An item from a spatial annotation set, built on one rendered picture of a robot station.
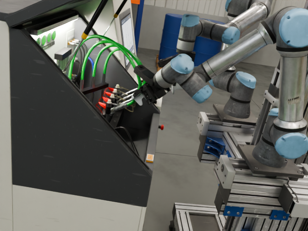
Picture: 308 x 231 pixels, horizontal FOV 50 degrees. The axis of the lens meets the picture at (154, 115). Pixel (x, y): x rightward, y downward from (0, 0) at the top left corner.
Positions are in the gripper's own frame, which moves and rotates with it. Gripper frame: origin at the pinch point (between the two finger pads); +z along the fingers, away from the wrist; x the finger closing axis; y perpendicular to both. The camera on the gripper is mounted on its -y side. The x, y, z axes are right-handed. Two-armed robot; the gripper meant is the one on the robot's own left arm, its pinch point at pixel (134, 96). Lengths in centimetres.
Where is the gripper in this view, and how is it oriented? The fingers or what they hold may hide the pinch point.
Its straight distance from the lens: 143.8
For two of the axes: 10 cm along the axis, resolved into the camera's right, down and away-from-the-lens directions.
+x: 6.5, -4.1, 6.4
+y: 5.4, 8.4, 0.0
